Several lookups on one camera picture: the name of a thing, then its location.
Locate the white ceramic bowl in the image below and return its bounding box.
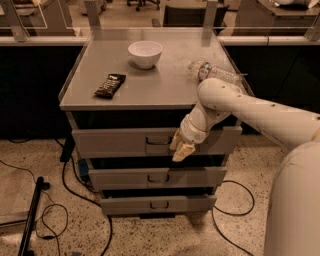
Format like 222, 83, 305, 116
128, 41, 163, 69

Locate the black mesh office chair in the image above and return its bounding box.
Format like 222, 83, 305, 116
152, 5, 229, 35

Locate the clear plastic water bottle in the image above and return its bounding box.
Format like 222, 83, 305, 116
188, 61, 242, 84

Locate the grey bottom drawer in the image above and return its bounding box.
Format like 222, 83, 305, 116
100, 194, 216, 216

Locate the black floor cable right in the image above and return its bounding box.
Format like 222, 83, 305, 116
210, 179, 256, 256

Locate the black floor cable left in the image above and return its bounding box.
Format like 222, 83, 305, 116
60, 139, 114, 256

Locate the white rail ledge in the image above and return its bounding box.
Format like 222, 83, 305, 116
0, 36, 320, 46

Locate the black floor cable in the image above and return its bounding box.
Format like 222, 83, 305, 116
210, 179, 256, 256
60, 139, 114, 256

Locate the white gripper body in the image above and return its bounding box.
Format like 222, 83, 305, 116
180, 114, 208, 144

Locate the grey drawer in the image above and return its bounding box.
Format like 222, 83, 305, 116
89, 167, 226, 190
72, 126, 242, 158
100, 194, 216, 216

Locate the black metal stand bar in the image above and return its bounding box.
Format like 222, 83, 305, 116
17, 177, 45, 256

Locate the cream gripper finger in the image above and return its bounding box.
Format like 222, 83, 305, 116
169, 129, 181, 150
171, 142, 195, 162

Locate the thin black looped cable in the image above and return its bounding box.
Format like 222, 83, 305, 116
0, 160, 69, 256

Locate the grey middle drawer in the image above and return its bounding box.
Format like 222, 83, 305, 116
89, 167, 226, 190

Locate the grey top drawer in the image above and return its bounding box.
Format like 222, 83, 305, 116
72, 126, 242, 158

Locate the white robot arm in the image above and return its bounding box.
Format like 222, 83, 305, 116
170, 78, 320, 256

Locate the dark snack bar packet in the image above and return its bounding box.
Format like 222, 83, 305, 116
94, 74, 126, 99

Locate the clear acrylic barrier panel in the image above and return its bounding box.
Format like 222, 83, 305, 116
12, 0, 320, 46

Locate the grey metal drawer cabinet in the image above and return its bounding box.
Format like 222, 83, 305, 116
59, 28, 242, 200

